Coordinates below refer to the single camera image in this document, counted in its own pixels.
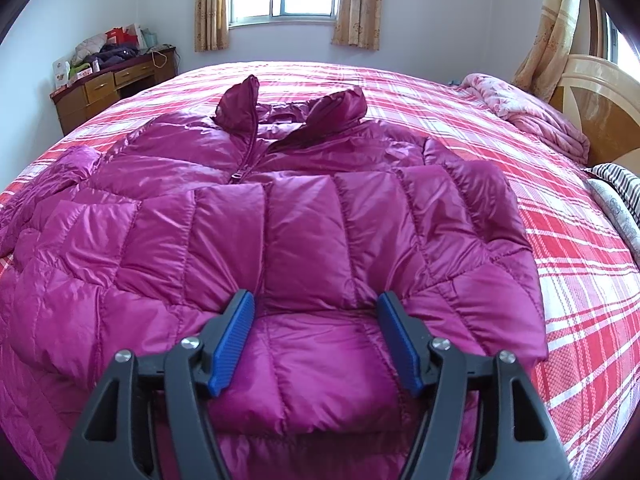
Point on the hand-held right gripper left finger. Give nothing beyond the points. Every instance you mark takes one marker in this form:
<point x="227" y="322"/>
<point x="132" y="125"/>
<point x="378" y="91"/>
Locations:
<point x="232" y="345"/>

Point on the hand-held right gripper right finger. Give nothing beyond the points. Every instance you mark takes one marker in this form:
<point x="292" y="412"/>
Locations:
<point x="400" y="345"/>

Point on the magenta down jacket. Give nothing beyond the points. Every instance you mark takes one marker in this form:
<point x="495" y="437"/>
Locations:
<point x="300" y="220"/>

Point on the pile of clothes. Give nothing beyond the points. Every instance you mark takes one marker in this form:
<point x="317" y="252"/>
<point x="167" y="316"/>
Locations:
<point x="107" y="54"/>

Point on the red plaid bed cover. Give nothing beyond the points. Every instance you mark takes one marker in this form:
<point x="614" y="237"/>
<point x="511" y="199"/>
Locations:
<point x="575" y="260"/>

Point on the grey floral blanket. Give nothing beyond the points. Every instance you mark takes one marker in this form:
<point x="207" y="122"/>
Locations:
<point x="617" y="222"/>

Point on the pink folded quilt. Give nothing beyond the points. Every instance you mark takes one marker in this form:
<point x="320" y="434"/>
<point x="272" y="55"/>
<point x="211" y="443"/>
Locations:
<point x="525" y="110"/>

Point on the striped blanket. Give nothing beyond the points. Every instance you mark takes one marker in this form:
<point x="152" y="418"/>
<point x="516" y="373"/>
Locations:
<point x="620" y="177"/>

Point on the wooden desk with drawers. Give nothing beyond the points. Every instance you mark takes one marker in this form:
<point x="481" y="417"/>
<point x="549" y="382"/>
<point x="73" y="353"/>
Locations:
<point x="100" y="90"/>

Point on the wooden bed headboard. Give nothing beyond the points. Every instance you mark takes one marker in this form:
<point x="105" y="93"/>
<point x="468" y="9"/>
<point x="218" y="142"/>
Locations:
<point x="600" y="105"/>

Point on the white carton box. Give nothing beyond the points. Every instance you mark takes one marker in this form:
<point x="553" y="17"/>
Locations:
<point x="61" y="74"/>

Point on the red gift bag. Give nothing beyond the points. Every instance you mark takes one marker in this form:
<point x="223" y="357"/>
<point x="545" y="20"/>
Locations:
<point x="122" y="35"/>

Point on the long beige patterned curtain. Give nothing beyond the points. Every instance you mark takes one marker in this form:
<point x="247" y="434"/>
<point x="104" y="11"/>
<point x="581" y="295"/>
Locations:
<point x="550" y="30"/>

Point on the narrow side window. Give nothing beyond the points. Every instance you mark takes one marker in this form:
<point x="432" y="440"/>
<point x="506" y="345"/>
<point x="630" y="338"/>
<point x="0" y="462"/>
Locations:
<point x="611" y="35"/>

